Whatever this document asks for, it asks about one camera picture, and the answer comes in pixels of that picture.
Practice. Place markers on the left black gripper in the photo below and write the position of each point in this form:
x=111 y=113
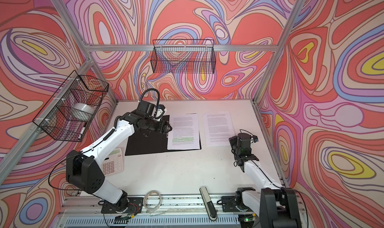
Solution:
x=163 y=127

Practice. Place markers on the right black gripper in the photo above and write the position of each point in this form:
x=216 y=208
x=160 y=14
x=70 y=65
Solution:
x=232 y=140

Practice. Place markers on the printed paper sheets stack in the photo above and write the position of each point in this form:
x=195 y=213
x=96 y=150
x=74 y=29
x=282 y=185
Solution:
x=185 y=133

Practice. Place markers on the white and black file folder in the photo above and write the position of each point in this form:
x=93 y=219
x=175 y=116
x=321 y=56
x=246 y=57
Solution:
x=139 y=144

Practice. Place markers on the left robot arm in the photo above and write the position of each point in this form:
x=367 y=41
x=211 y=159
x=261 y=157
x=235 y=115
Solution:
x=84 y=168

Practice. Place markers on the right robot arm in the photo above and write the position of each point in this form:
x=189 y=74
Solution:
x=276 y=206

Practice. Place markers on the pink white calculator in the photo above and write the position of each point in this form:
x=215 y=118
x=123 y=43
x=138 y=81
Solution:
x=113 y=163

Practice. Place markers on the white and black stapler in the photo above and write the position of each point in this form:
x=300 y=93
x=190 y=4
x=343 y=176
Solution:
x=210 y=208

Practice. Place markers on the silver tape roll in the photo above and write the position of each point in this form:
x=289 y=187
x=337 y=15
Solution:
x=81 y=109

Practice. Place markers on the marker pen in basket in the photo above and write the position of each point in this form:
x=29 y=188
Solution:
x=82 y=131

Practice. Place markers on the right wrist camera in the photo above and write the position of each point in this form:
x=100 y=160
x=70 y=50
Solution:
x=254 y=139

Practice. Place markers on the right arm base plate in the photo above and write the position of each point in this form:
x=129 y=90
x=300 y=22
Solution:
x=233 y=204

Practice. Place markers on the rear black wire basket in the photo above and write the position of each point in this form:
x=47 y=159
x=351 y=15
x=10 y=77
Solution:
x=183 y=56

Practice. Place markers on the black wire basket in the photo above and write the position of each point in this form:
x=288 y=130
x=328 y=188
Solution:
x=58 y=121
x=183 y=56

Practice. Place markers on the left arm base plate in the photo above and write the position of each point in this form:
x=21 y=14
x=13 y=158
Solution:
x=134 y=206

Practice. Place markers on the left black wire basket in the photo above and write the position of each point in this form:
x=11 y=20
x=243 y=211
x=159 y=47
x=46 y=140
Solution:
x=58 y=121

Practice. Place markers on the aluminium frame rail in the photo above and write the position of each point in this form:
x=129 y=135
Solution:
x=167 y=211

